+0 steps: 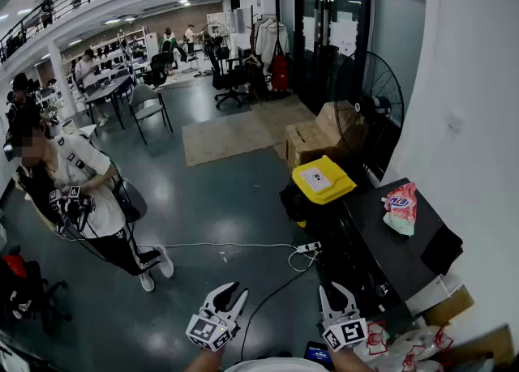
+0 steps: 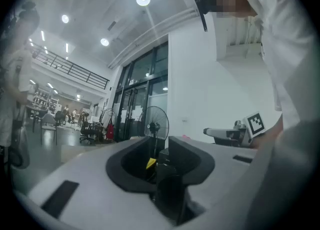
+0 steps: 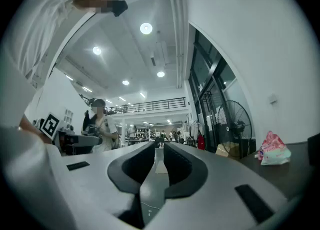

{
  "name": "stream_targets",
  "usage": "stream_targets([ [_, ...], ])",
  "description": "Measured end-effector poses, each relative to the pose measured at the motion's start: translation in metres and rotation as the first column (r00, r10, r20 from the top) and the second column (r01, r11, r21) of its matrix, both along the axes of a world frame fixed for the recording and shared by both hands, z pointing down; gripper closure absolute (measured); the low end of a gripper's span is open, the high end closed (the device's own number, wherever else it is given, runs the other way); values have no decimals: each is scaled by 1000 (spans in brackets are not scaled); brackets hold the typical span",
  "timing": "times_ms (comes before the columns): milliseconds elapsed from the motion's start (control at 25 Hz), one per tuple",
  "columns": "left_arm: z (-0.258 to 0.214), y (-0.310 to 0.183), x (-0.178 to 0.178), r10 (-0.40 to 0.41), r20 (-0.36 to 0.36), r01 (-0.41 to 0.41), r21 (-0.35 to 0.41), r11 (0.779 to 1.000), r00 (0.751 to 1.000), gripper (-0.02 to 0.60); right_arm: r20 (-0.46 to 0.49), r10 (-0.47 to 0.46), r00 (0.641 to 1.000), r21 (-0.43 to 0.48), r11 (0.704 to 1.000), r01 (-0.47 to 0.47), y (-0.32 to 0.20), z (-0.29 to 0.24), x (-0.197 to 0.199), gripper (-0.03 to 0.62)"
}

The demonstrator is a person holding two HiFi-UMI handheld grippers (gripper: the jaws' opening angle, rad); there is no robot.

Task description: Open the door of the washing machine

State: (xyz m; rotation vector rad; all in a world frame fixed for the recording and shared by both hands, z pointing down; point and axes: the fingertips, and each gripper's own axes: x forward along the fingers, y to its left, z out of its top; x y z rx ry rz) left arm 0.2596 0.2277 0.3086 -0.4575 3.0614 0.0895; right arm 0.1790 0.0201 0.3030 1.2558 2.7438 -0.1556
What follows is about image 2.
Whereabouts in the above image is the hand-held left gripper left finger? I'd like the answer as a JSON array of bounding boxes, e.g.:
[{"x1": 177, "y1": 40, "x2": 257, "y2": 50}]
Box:
[{"x1": 14, "y1": 136, "x2": 176, "y2": 230}]

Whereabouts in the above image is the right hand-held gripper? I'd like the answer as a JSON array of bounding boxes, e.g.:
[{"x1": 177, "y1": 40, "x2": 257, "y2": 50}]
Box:
[{"x1": 203, "y1": 112, "x2": 266, "y2": 147}]

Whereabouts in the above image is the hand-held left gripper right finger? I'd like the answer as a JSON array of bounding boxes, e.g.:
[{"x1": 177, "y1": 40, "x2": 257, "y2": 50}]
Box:
[{"x1": 156, "y1": 135, "x2": 260, "y2": 213}]

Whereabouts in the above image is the person's right forearm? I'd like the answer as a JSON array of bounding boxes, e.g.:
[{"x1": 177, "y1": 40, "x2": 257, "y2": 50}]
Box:
[{"x1": 251, "y1": 115, "x2": 285, "y2": 149}]

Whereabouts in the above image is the black standing fan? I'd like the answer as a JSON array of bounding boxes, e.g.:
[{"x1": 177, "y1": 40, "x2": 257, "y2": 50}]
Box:
[{"x1": 136, "y1": 105, "x2": 170, "y2": 159}]

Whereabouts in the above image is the red bag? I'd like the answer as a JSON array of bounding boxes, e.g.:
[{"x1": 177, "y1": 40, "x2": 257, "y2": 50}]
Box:
[{"x1": 105, "y1": 123, "x2": 115, "y2": 140}]

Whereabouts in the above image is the black office chair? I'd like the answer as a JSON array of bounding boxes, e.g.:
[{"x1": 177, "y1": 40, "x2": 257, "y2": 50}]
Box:
[{"x1": 79, "y1": 120, "x2": 104, "y2": 145}]

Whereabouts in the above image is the grey chair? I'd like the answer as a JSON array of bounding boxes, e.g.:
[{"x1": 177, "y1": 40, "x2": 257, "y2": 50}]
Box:
[{"x1": 40, "y1": 112, "x2": 59, "y2": 146}]

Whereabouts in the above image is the white staircase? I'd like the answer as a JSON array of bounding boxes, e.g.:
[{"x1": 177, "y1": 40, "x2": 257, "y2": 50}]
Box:
[{"x1": 216, "y1": 15, "x2": 264, "y2": 62}]

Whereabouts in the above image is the person's white shirt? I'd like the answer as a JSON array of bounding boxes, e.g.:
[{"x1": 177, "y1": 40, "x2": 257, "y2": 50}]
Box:
[{"x1": 246, "y1": 0, "x2": 316, "y2": 230}]

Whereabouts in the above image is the black balcony railing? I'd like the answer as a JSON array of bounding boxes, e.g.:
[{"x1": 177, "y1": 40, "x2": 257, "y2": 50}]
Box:
[{"x1": 29, "y1": 42, "x2": 110, "y2": 90}]

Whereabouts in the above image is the black head camera mount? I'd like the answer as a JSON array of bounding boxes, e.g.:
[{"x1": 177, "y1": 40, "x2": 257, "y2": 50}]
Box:
[{"x1": 179, "y1": 0, "x2": 211, "y2": 32}]

